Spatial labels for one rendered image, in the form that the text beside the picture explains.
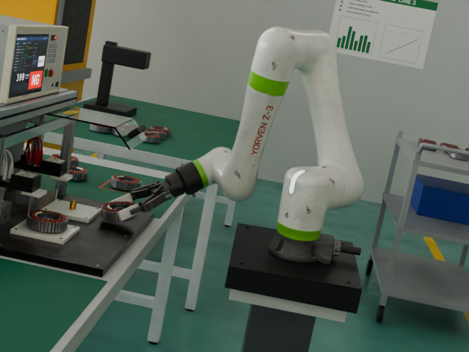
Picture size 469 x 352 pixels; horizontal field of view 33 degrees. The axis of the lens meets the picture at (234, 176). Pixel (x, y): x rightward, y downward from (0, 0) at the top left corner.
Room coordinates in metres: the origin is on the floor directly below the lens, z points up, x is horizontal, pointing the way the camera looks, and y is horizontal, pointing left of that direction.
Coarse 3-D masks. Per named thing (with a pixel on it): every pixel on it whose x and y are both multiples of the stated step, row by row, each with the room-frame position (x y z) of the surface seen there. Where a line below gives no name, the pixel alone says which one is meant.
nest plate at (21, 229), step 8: (24, 224) 2.11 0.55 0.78; (16, 232) 2.04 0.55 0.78; (24, 232) 2.04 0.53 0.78; (32, 232) 2.05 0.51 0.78; (40, 232) 2.07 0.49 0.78; (64, 232) 2.11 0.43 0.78; (72, 232) 2.12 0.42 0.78; (48, 240) 2.04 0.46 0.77; (56, 240) 2.03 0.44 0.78; (64, 240) 2.04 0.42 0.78
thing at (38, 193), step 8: (16, 176) 2.09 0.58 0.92; (24, 176) 2.09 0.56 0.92; (32, 176) 2.11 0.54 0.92; (40, 176) 2.14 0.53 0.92; (0, 184) 2.09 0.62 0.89; (8, 184) 2.08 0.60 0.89; (16, 184) 2.08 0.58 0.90; (24, 184) 2.08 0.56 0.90; (32, 184) 2.08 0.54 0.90; (0, 192) 2.12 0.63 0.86; (24, 192) 2.09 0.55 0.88; (32, 192) 2.09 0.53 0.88; (40, 192) 2.11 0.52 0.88; (0, 200) 2.12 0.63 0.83
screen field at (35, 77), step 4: (32, 72) 2.20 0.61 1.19; (36, 72) 2.24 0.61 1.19; (40, 72) 2.28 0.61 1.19; (32, 76) 2.21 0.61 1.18; (36, 76) 2.24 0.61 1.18; (40, 76) 2.28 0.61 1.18; (32, 80) 2.21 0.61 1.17; (36, 80) 2.25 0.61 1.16; (40, 80) 2.29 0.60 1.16; (32, 84) 2.22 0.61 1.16; (36, 84) 2.25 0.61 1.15; (40, 84) 2.29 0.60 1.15; (28, 88) 2.19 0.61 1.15; (32, 88) 2.22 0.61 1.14
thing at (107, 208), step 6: (108, 204) 2.36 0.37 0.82; (114, 204) 2.37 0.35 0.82; (120, 204) 2.38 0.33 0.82; (126, 204) 2.37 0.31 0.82; (132, 204) 2.36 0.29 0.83; (102, 210) 2.31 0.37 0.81; (108, 210) 2.30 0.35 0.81; (114, 210) 2.29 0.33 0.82; (120, 210) 2.30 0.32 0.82; (102, 216) 2.32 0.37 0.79; (108, 216) 2.29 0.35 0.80; (114, 216) 2.29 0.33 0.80
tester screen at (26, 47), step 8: (24, 40) 2.11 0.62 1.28; (32, 40) 2.17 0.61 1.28; (40, 40) 2.24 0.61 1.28; (16, 48) 2.06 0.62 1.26; (24, 48) 2.12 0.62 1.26; (32, 48) 2.18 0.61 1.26; (40, 48) 2.25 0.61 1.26; (16, 56) 2.07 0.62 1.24; (24, 56) 2.13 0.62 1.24; (32, 56) 2.19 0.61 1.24; (16, 64) 2.07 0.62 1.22; (24, 64) 2.14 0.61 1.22; (16, 72) 2.08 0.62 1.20; (24, 72) 2.14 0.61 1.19; (24, 80) 2.15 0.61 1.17
